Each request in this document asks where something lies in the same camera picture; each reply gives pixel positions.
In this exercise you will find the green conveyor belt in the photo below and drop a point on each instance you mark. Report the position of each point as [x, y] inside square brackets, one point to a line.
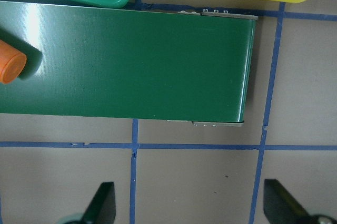
[100, 62]

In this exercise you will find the plain orange cylinder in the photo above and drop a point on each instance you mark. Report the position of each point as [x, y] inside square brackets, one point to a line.
[13, 62]

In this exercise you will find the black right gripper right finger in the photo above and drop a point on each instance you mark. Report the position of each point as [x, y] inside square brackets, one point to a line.
[279, 206]

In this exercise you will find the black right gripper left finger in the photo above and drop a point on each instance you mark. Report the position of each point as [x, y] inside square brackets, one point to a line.
[102, 208]

